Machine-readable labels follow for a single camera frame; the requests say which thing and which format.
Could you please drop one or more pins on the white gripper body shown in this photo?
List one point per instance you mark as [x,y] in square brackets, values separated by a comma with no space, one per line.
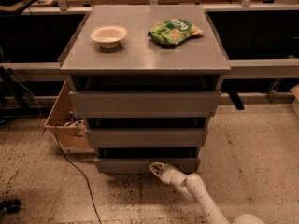
[168,175]

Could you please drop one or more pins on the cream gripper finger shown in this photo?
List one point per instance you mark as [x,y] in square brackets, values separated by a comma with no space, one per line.
[156,170]
[165,166]

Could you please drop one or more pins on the grey bottom drawer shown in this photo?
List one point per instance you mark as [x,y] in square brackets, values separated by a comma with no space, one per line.
[139,159]

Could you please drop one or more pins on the grey drawer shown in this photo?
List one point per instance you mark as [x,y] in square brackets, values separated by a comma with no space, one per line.
[139,159]
[182,96]
[146,132]

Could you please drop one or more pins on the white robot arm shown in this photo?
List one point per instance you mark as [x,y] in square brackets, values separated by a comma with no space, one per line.
[193,188]

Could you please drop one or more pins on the grey middle drawer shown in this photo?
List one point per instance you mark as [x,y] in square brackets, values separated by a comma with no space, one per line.
[146,132]

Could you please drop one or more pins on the grey drawer cabinet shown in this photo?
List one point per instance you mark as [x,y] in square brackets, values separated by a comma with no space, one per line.
[138,54]

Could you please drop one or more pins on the grey top drawer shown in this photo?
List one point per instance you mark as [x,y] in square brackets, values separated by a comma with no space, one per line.
[182,96]

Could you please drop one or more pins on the wooden box on floor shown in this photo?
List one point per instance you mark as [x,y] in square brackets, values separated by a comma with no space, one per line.
[70,134]

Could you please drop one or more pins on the green chip bag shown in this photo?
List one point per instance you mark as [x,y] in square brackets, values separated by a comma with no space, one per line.
[173,32]

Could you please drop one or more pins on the white paper bowl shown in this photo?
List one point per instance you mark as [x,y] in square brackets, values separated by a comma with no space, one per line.
[108,36]

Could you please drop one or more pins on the black caster wheel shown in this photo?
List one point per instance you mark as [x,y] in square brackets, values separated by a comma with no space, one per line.
[12,206]

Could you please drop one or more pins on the grey metal rail frame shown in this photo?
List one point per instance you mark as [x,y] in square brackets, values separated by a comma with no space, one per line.
[260,41]

